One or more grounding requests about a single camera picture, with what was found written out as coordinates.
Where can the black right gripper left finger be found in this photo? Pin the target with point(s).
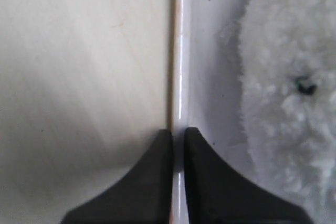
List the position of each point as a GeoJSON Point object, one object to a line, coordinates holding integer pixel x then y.
{"type": "Point", "coordinates": [143, 195]}

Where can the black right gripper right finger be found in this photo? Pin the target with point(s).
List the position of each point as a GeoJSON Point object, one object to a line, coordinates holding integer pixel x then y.
{"type": "Point", "coordinates": [216, 193]}

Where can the white plastic tray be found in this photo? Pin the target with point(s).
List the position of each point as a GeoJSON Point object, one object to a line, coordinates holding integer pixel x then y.
{"type": "Point", "coordinates": [205, 89]}

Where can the white plush snowman toy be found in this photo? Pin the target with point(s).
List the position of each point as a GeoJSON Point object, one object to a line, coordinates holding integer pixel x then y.
{"type": "Point", "coordinates": [286, 57]}

